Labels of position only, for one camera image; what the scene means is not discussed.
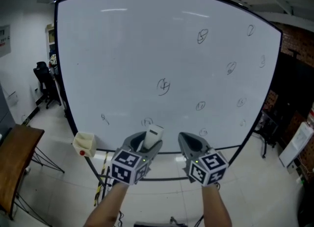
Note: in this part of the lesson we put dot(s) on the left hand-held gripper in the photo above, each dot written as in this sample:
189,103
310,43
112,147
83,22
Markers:
125,166

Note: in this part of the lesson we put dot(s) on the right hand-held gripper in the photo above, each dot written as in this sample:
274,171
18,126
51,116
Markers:
208,168

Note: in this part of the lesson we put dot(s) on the white eraser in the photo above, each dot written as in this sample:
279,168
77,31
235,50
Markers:
152,135

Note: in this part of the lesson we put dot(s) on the large white whiteboard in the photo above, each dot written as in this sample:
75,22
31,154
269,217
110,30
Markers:
127,57

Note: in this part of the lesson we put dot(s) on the person's right forearm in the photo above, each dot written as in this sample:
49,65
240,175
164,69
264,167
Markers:
216,206

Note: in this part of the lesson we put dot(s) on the person's left forearm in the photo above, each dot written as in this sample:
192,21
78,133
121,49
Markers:
109,206

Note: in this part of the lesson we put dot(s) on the cream plastic holder box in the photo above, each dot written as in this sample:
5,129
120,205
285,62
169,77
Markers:
84,143

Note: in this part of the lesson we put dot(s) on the black tripod stand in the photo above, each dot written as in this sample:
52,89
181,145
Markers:
267,133

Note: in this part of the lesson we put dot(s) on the white standing appliance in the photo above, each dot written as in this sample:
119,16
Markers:
295,145

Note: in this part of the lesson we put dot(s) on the black office chair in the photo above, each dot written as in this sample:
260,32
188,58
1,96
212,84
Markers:
44,79

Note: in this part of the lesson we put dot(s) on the brown wooden table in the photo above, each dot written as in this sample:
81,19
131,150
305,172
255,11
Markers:
14,157

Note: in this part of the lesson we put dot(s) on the white storage shelf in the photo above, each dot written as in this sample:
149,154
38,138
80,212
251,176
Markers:
51,39

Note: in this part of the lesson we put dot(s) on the white wall box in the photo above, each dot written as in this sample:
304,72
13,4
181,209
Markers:
12,98

